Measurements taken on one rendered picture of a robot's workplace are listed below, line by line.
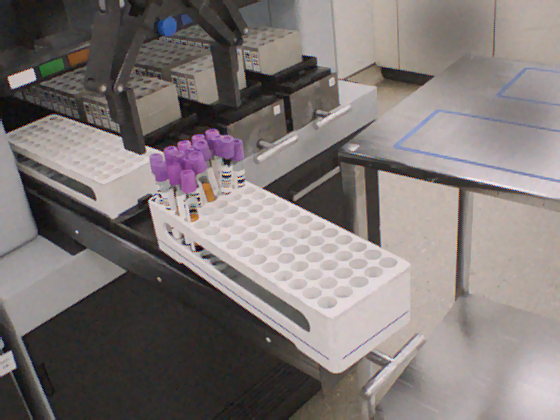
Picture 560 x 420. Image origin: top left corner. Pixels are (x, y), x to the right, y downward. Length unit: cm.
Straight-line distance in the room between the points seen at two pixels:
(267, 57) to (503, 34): 198
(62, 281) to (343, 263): 49
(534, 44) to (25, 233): 245
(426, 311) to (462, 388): 63
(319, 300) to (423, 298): 141
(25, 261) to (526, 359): 94
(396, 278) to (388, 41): 289
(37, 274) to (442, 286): 133
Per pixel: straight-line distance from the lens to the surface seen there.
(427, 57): 332
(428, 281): 202
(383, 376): 66
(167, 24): 104
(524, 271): 208
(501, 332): 143
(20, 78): 93
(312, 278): 60
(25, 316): 96
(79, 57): 97
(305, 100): 121
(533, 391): 133
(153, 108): 107
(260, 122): 113
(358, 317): 56
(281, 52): 125
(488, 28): 312
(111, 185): 84
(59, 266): 95
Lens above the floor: 123
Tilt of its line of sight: 30 degrees down
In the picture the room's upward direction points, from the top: 8 degrees counter-clockwise
